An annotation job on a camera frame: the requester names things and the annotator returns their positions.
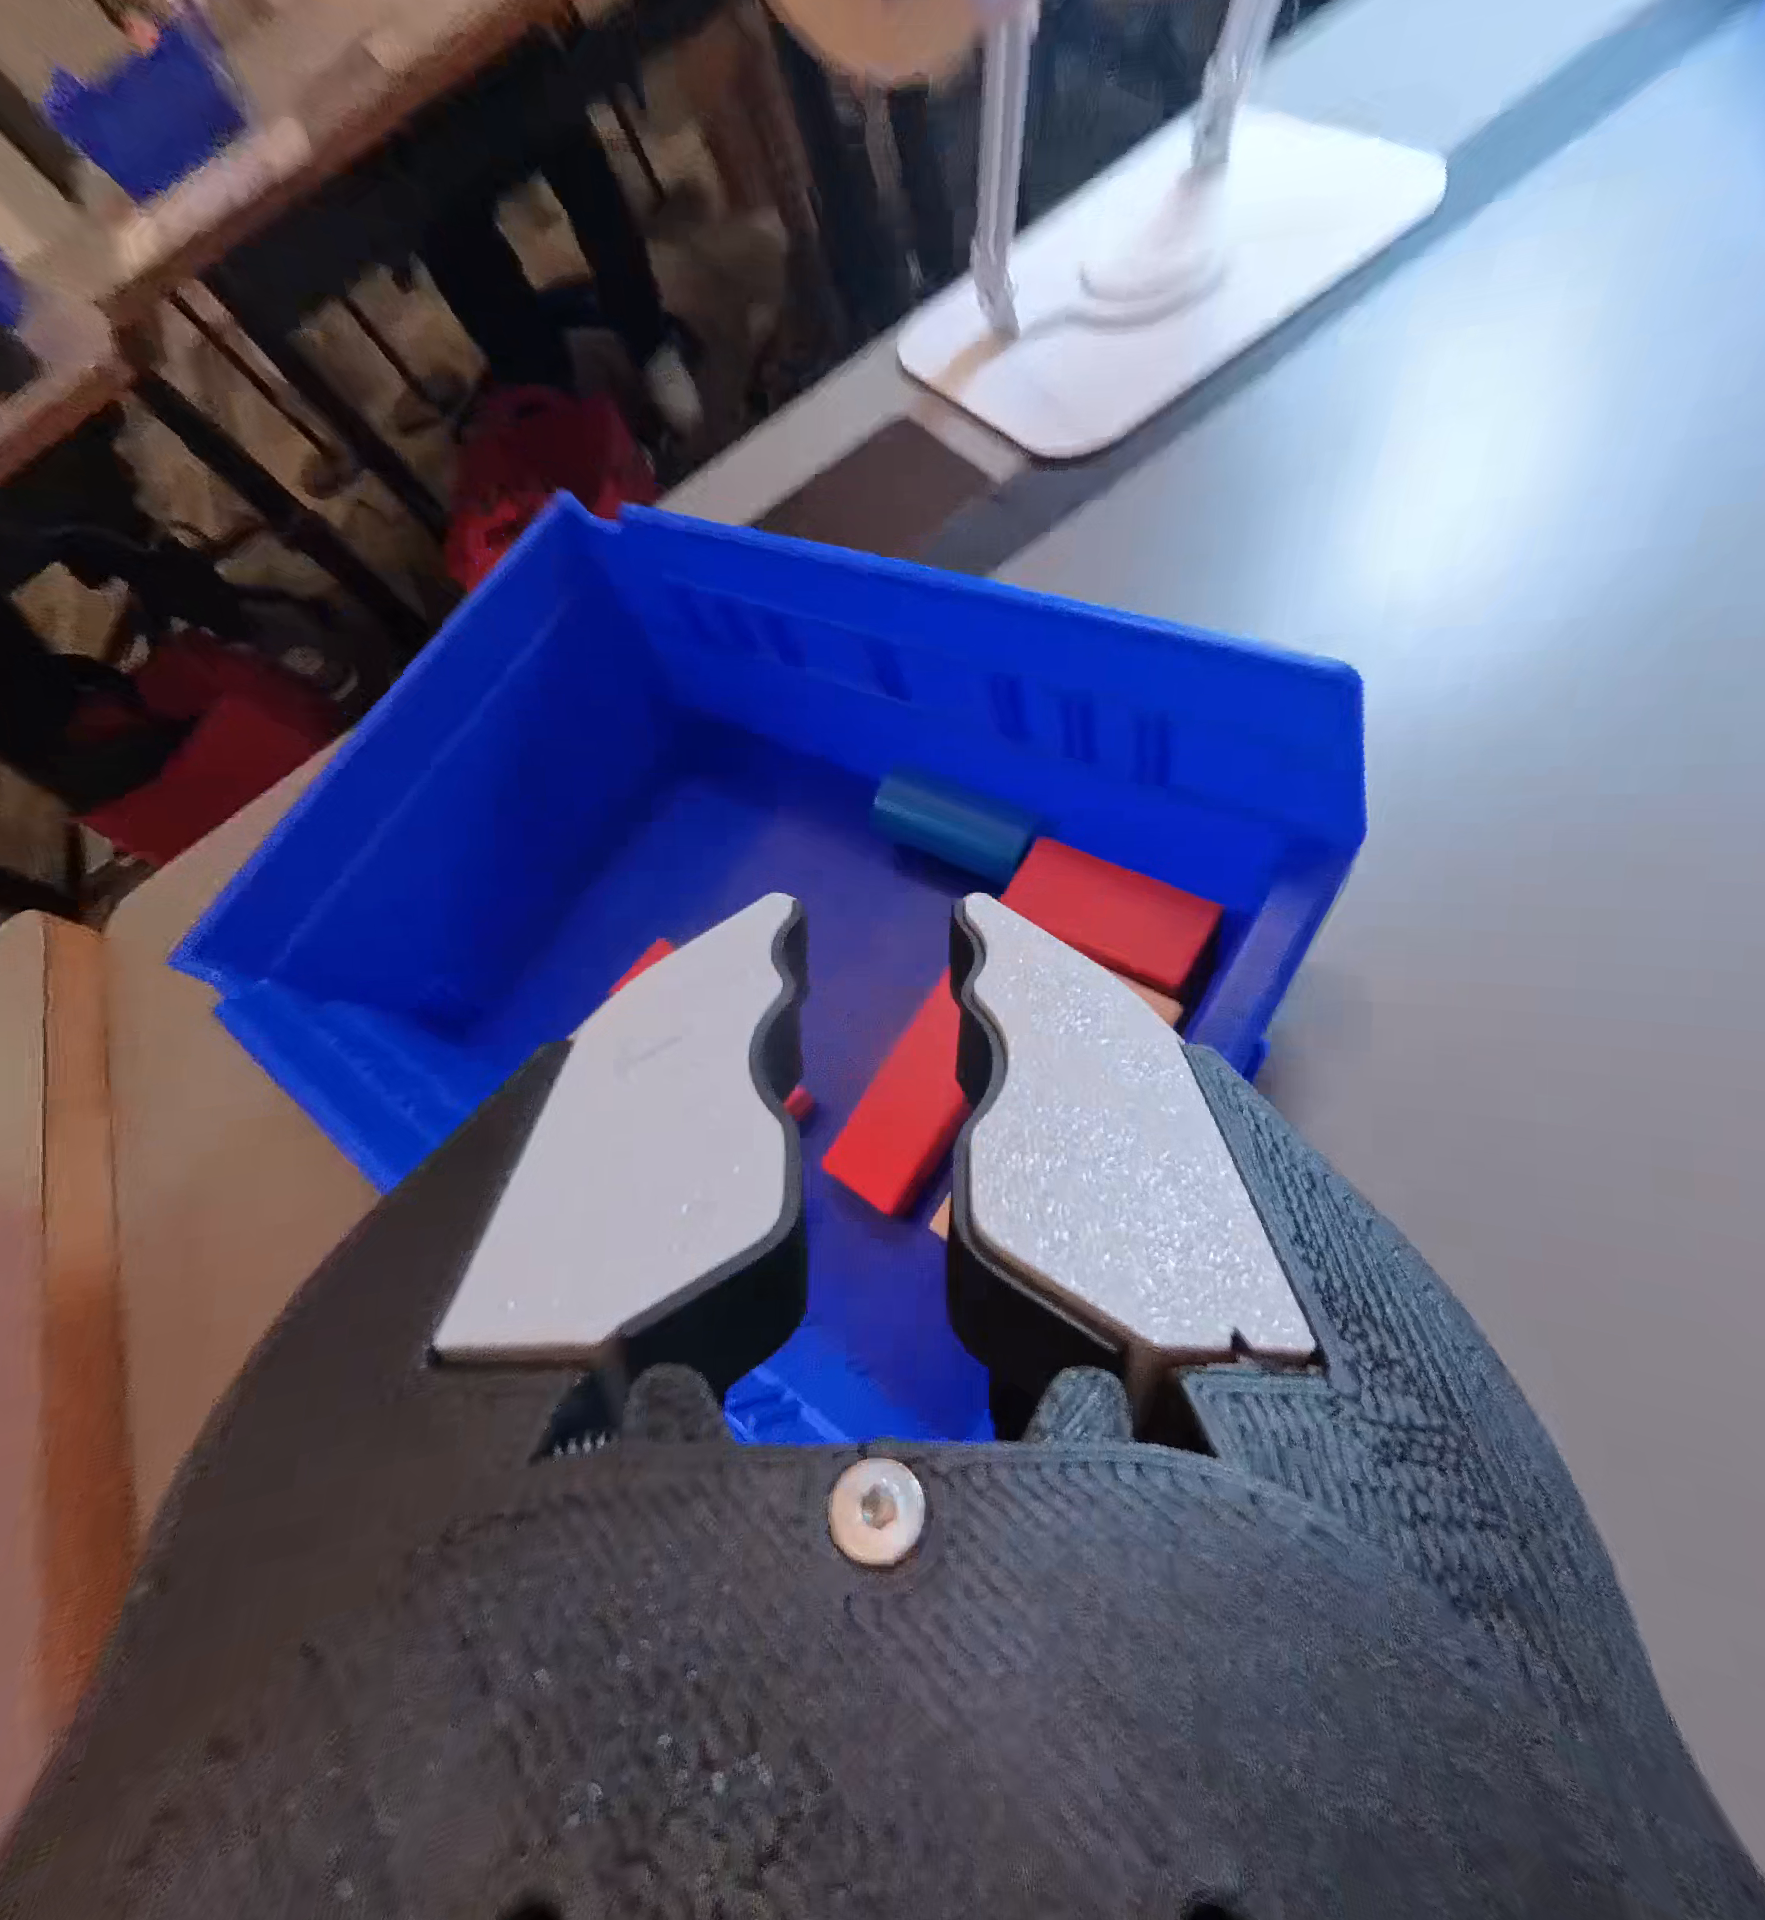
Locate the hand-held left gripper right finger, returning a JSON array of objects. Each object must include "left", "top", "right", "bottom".
[{"left": 946, "top": 895, "right": 1326, "bottom": 1454}]

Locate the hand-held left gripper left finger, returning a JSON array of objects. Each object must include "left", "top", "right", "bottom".
[{"left": 432, "top": 895, "right": 811, "bottom": 1464}]

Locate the red rectangular wooden block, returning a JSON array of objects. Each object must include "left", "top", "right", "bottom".
[
  {"left": 998, "top": 839, "right": 1226, "bottom": 1002},
  {"left": 821, "top": 967, "right": 974, "bottom": 1221}
]

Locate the blue plastic bin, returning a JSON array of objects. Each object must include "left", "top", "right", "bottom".
[{"left": 169, "top": 492, "right": 1371, "bottom": 1449}]

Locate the blue wooden cylinder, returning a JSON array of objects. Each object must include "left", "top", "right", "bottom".
[{"left": 871, "top": 772, "right": 1038, "bottom": 888}]

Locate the red cloth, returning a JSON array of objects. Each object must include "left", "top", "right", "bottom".
[{"left": 80, "top": 630, "right": 352, "bottom": 867}]

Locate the red bag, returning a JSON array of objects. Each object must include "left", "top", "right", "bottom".
[{"left": 448, "top": 387, "right": 664, "bottom": 591}]

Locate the white document stand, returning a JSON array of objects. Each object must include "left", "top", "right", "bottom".
[{"left": 762, "top": 0, "right": 1449, "bottom": 461}]

